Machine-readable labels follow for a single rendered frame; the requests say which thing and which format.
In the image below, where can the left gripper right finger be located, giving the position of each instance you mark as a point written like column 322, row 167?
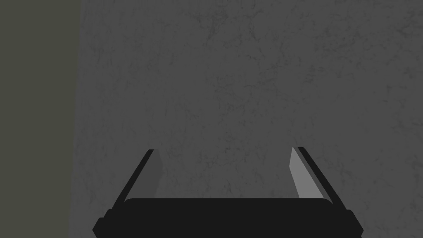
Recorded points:
column 307, row 181

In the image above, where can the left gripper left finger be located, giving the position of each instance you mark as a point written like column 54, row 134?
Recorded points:
column 145, row 180

